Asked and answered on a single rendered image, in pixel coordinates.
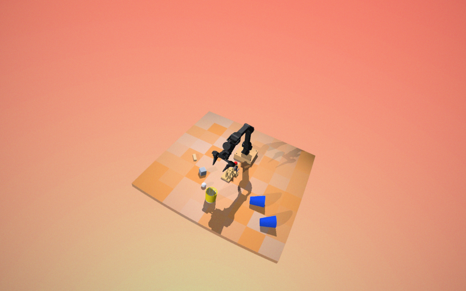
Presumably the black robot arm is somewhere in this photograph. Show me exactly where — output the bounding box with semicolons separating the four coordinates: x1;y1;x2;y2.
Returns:
218;123;254;160

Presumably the yellow mug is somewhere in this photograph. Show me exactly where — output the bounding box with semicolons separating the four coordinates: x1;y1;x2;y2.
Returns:
205;187;218;203

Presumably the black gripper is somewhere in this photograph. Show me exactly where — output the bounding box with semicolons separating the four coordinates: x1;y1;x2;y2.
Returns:
212;150;235;172

